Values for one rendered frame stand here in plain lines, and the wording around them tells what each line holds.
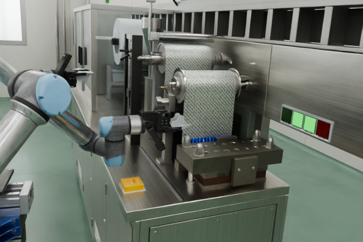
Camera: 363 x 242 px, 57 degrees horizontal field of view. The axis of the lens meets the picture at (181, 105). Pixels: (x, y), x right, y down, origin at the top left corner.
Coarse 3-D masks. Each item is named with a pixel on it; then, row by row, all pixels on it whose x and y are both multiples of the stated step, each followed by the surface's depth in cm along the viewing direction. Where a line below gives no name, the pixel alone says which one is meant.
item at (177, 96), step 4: (176, 72) 139; (176, 76) 139; (180, 76) 135; (236, 76) 144; (180, 80) 135; (236, 80) 143; (236, 84) 143; (236, 88) 143; (180, 92) 135; (236, 92) 144; (176, 96) 140; (180, 96) 136
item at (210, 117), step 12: (192, 108) 137; (204, 108) 139; (216, 108) 141; (228, 108) 143; (192, 120) 138; (204, 120) 140; (216, 120) 142; (228, 120) 145; (192, 132) 139; (204, 132) 142; (216, 132) 144; (228, 132) 146
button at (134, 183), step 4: (124, 180) 123; (128, 180) 124; (132, 180) 124; (136, 180) 124; (140, 180) 124; (124, 184) 121; (128, 184) 121; (132, 184) 121; (136, 184) 121; (140, 184) 121; (124, 188) 120; (128, 188) 119; (132, 188) 120; (136, 188) 121; (140, 188) 121
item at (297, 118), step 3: (294, 111) 122; (294, 114) 122; (297, 114) 120; (300, 114) 119; (294, 117) 122; (297, 117) 120; (300, 117) 119; (294, 120) 122; (297, 120) 121; (300, 120) 119; (294, 123) 122; (297, 123) 121; (300, 123) 119; (300, 126) 119
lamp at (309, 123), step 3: (306, 117) 116; (309, 117) 115; (306, 120) 116; (309, 120) 115; (312, 120) 114; (315, 120) 112; (306, 123) 116; (309, 123) 115; (312, 123) 114; (306, 126) 116; (309, 126) 115; (312, 126) 114; (306, 129) 116; (309, 129) 115; (312, 129) 114; (312, 132) 114
